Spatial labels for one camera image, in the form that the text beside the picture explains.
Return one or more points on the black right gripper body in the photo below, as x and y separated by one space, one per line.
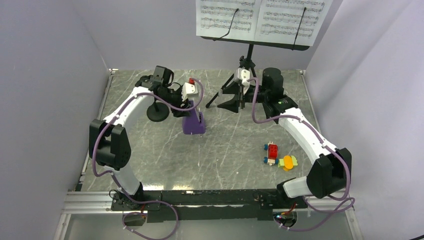
248 94

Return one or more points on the green orange toy block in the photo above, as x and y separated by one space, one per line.
287 163

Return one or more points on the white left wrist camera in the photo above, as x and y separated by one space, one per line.
189 90

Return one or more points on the sheet music page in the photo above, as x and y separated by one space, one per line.
227 19
292 22

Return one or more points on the purple metronome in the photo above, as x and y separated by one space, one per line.
194 123

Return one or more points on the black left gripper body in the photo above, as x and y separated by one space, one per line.
174 96

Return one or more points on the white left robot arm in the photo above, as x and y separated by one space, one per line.
153 96

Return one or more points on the right sheet music page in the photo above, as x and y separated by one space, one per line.
292 22

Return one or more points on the aluminium frame rail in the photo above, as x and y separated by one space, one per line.
87 215

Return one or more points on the left sheet music page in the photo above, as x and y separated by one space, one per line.
227 19

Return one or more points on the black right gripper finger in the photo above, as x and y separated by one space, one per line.
231 87
230 105

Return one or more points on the black tripod music stand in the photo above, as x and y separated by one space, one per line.
246 61

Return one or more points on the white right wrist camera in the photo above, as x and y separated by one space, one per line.
242 76

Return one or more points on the red toy block car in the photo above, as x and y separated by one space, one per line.
272 154

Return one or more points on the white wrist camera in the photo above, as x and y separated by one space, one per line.
189 90
242 76

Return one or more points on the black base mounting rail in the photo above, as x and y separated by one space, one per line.
213 204

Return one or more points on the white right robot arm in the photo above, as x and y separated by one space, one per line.
331 165

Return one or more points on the black desktop microphone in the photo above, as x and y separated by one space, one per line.
157 112

